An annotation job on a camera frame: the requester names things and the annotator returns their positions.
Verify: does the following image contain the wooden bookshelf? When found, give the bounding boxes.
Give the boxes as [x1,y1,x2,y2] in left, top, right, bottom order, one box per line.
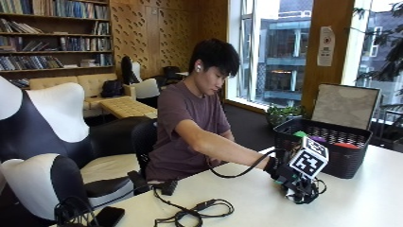
[0,0,116,89]

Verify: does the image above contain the black office chair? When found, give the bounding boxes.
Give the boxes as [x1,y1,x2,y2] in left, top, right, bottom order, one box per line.
[128,118,159,194]

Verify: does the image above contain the rows of books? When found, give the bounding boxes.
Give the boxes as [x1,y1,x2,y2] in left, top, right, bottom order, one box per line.
[0,0,115,72]

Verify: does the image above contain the black woven basket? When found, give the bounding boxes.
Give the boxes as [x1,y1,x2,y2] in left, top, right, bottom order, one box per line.
[273,117,374,180]

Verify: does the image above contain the black smartphone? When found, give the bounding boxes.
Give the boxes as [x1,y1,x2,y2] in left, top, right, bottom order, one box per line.
[88,205,128,227]

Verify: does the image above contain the white cube with black markers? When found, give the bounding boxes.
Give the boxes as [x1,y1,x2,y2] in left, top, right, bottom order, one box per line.
[289,135,330,180]

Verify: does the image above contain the person in mauve t-shirt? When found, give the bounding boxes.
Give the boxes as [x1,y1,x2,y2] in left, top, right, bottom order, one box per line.
[144,38,296,185]

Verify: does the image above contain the black looped cable bundle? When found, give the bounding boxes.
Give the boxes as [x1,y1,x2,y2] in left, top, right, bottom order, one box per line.
[54,195,101,227]

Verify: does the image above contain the black high-back chair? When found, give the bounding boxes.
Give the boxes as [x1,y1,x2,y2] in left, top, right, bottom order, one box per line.
[120,55,143,86]

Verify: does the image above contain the tree outside window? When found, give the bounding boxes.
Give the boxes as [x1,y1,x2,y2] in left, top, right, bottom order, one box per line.
[351,0,403,83]

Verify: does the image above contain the white paper notice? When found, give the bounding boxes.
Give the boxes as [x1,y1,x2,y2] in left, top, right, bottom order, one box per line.
[317,26,337,68]

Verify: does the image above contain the dark lounge chair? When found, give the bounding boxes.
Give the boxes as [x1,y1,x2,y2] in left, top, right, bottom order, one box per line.
[161,65,185,82]

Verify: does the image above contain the black and white armchair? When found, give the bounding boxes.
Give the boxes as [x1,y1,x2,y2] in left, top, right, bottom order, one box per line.
[0,152,141,223]
[0,75,149,165]

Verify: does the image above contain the black framed grey board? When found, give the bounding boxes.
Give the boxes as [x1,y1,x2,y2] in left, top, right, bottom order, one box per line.
[310,82,383,131]

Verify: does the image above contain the red ball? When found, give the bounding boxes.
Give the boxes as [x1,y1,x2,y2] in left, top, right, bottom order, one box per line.
[333,142,362,150]

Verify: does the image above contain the white lounge chair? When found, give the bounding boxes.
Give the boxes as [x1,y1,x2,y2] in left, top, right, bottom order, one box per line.
[131,78,163,100]

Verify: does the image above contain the black adapter box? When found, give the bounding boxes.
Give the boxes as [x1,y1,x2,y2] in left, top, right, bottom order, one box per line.
[160,179,180,196]

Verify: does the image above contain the black backpack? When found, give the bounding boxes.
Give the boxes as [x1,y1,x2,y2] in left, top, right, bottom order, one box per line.
[100,79,127,99]

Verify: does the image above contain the beige tufted sofa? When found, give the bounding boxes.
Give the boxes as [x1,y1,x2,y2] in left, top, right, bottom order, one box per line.
[28,73,139,118]

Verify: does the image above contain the black glove cable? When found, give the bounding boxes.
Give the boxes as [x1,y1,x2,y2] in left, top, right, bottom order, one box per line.
[205,148,281,180]

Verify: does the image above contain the black coiled cable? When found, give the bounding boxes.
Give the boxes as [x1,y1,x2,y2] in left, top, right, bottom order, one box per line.
[152,186,236,227]

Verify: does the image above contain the green potted plant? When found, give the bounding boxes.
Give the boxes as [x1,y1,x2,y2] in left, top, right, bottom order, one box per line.
[265,104,306,129]

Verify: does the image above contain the beige tufted ottoman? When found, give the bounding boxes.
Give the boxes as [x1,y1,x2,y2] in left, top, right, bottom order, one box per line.
[99,97,159,120]

